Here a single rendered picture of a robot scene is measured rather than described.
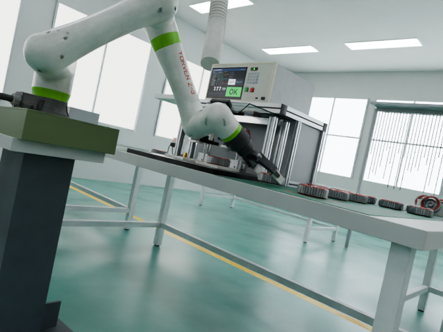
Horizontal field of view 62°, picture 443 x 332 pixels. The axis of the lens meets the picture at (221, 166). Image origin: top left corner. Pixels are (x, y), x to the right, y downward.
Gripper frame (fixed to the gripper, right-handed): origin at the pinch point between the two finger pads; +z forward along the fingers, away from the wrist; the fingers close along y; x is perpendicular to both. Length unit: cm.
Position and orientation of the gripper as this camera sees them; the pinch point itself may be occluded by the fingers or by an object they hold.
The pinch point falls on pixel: (271, 176)
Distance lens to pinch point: 152.4
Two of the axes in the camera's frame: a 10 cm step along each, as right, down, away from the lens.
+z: 6.2, 6.5, 4.4
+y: 4.8, 1.3, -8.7
